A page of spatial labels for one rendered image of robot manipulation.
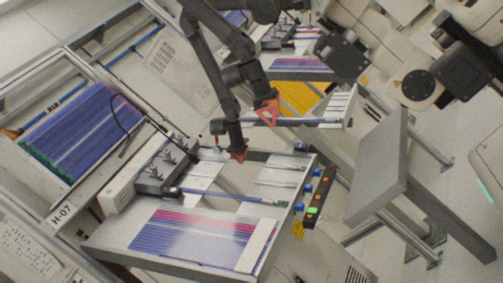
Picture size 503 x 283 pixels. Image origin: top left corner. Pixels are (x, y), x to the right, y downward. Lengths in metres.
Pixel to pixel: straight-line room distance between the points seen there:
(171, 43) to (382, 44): 1.70
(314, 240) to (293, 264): 0.19
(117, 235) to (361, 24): 1.15
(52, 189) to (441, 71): 1.44
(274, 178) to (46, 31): 3.08
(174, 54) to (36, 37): 1.75
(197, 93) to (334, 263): 1.43
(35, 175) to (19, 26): 2.68
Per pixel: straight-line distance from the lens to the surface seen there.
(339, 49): 1.57
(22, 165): 2.03
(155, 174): 2.03
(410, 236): 2.25
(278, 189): 1.91
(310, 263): 2.20
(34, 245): 2.16
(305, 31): 3.32
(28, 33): 4.54
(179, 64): 3.08
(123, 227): 1.94
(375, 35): 1.64
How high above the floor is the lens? 1.16
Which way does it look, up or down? 6 degrees down
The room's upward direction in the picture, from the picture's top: 50 degrees counter-clockwise
